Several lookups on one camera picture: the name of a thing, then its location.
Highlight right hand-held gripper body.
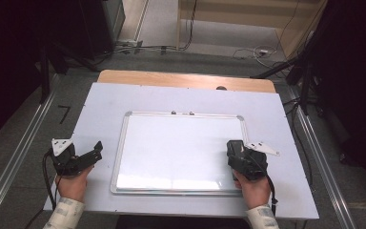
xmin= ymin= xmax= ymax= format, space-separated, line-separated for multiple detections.
xmin=234 ymin=140 xmax=281 ymax=182

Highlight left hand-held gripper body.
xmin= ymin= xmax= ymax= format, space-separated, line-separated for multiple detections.
xmin=49 ymin=136 xmax=89 ymax=177

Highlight person's left hand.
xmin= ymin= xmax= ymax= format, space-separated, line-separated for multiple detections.
xmin=53 ymin=165 xmax=94 ymax=204

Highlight person's right hand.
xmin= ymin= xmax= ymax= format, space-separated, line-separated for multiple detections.
xmin=233 ymin=170 xmax=272 ymax=211

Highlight person's dark legs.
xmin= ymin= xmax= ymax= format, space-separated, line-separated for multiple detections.
xmin=114 ymin=215 xmax=252 ymax=229

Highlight black tripod stand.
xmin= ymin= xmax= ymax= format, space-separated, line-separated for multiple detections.
xmin=37 ymin=41 xmax=100 ymax=105
xmin=250 ymin=37 xmax=325 ymax=116

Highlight dark curtain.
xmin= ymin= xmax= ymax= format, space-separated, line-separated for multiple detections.
xmin=0 ymin=0 xmax=89 ymax=151
xmin=309 ymin=0 xmax=366 ymax=199

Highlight black cabinet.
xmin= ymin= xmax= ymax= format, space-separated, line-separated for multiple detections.
xmin=75 ymin=0 xmax=127 ymax=60

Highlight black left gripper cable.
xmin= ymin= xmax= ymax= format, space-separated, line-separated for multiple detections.
xmin=41 ymin=151 xmax=58 ymax=212

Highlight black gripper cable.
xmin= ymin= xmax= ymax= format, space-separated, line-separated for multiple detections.
xmin=41 ymin=151 xmax=58 ymax=212
xmin=264 ymin=174 xmax=279 ymax=218

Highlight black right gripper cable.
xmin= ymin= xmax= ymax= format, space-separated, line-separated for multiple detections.
xmin=264 ymin=174 xmax=279 ymax=218

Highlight aluminium floor rail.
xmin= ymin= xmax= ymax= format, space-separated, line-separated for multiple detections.
xmin=288 ymin=87 xmax=357 ymax=229
xmin=0 ymin=73 xmax=61 ymax=229

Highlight black floor cable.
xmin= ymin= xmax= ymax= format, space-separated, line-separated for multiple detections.
xmin=282 ymin=96 xmax=316 ymax=194

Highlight white whiteboard with metal frame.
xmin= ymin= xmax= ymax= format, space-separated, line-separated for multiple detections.
xmin=110 ymin=110 xmax=257 ymax=197

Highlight white floor cable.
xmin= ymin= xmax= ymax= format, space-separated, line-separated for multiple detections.
xmin=232 ymin=44 xmax=280 ymax=69

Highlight black hanging cable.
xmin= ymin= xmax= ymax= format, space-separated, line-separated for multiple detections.
xmin=181 ymin=0 xmax=199 ymax=52

